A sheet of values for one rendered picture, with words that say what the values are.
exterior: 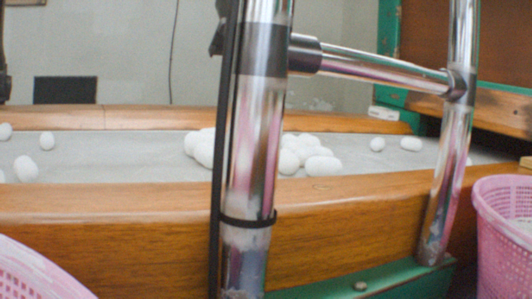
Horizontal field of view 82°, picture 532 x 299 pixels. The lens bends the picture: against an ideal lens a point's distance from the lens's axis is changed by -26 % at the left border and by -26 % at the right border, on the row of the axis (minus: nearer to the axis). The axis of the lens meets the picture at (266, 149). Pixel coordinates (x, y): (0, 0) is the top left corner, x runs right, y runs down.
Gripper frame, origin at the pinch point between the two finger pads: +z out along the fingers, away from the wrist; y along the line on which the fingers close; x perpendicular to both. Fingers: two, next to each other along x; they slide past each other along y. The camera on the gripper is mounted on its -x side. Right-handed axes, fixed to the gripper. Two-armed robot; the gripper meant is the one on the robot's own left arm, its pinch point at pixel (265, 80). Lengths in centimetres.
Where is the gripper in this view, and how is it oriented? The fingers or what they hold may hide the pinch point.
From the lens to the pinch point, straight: 50.7
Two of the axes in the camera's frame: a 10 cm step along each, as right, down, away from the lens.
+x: -3.6, 6.1, 7.1
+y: 8.9, 0.0, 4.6
